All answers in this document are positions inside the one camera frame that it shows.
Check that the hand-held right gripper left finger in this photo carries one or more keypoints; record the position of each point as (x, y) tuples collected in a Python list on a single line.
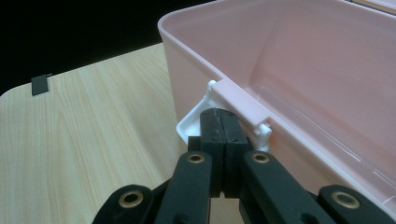
[(193, 186)]

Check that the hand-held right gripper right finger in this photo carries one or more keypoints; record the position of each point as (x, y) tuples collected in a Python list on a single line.
[(264, 186)]

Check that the pink storage box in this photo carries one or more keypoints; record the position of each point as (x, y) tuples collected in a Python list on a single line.
[(233, 46)]

